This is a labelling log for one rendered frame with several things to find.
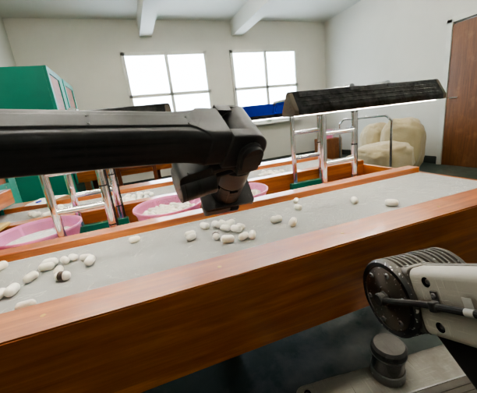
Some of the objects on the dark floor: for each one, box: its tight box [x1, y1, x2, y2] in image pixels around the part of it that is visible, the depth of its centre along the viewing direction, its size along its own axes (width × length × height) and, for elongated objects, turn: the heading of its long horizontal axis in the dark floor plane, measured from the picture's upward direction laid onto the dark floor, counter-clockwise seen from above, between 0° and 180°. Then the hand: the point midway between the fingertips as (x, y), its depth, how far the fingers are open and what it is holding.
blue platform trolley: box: [338, 115, 393, 168], centre depth 333 cm, size 62×97×94 cm, turn 157°
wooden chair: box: [115, 165, 158, 186], centre depth 288 cm, size 44×44×91 cm
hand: (219, 210), depth 60 cm, fingers closed
